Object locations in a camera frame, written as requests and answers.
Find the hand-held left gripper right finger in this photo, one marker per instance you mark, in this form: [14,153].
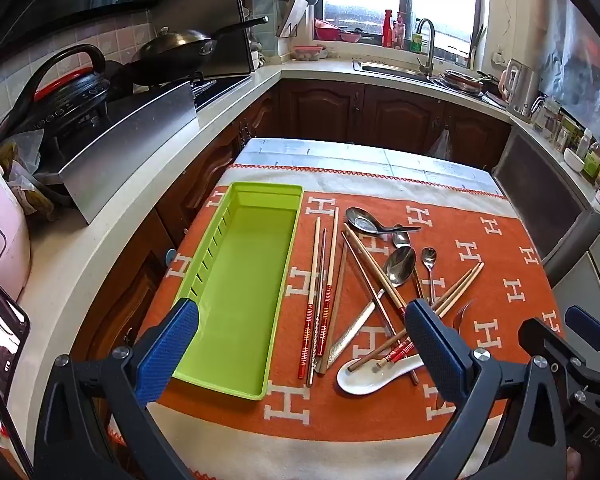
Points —
[430,345]

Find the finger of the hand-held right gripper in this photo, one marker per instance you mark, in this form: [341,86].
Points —
[587,327]
[545,340]

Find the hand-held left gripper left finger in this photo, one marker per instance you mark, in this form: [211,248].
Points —
[170,345]

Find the steel fork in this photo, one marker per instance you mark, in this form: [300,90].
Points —
[452,287]

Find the white ceramic soup spoon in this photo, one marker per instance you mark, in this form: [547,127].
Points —
[360,382]

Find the large metal spoon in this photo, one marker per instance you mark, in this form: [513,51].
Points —
[400,266]

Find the small metal spoon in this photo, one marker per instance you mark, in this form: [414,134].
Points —
[401,240]
[429,257]

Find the green plastic utensil tray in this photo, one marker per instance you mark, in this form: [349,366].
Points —
[250,285]

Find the metal soup spoon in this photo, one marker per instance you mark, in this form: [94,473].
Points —
[362,221]

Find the white appliance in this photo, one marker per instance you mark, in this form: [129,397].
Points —
[590,280]

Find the blue round cabinet lock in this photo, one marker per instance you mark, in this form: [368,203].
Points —
[170,257]

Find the orange and white printed blanket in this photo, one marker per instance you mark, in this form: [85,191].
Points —
[480,240]

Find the white kitchen countertop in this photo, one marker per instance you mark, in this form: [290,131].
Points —
[80,260]

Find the grey appliance with dark door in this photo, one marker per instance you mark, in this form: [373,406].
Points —
[535,185]

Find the small white bowl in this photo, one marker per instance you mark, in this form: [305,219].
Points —
[575,160]

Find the row of condiment jars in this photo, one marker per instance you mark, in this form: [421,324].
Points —
[565,130]

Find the hanging white plastic bag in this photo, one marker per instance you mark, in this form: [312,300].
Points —
[440,145]

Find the low steel splash guard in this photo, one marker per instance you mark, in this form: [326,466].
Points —
[130,145]

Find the pink kitchen appliance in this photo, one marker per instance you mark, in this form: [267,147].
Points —
[0,230]

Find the pale grey table cover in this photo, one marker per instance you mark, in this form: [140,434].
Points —
[330,155]

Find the clear plastic bag with food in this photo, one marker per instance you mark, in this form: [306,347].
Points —
[22,170]

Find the steel electric kettle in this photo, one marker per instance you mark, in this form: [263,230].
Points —
[517,85]

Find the black glass stove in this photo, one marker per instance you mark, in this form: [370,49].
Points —
[215,90]

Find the brown wooden kitchen cabinets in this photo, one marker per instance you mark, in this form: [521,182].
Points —
[320,105]

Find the pile of dishes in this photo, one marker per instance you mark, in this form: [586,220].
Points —
[462,80]

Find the black electric cooker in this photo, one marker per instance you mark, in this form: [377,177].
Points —
[70,95]

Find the steel sink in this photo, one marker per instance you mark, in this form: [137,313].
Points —
[390,71]

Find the steel faucet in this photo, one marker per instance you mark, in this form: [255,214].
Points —
[430,50]

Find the green dish soap bottle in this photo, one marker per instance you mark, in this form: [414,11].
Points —
[417,42]

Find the green onion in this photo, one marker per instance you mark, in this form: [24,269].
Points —
[477,42]

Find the pink bottle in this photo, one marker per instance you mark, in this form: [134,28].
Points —
[399,30]

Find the clear bowl with food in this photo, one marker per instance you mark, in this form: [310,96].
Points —
[307,52]

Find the pink bowl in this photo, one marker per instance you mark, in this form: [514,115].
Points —
[350,36]

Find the red bottle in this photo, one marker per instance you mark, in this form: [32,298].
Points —
[387,27]

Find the red bowl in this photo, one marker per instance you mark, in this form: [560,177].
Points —
[327,27]

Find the tall steel splash guard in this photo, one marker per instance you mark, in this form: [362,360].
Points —
[230,5]

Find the grey printed wall sheet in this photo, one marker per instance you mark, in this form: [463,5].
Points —
[580,60]

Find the white wall socket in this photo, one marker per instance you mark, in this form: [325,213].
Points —
[500,55]

